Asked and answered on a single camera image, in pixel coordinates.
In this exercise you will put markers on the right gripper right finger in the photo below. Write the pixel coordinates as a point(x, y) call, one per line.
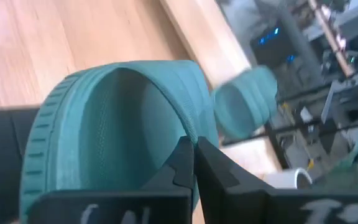
point(228, 199)

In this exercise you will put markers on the teal rubber slide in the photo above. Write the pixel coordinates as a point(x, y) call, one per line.
point(110, 130)
point(244, 102)

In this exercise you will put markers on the white round plant pot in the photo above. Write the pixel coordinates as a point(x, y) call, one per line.
point(283, 180)

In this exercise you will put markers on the black rubber slide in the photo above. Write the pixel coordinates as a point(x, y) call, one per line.
point(2, 161)

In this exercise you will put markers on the black computer with blue lights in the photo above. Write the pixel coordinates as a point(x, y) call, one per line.
point(272, 43)

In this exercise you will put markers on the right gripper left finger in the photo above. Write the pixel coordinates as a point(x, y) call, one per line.
point(166, 205)

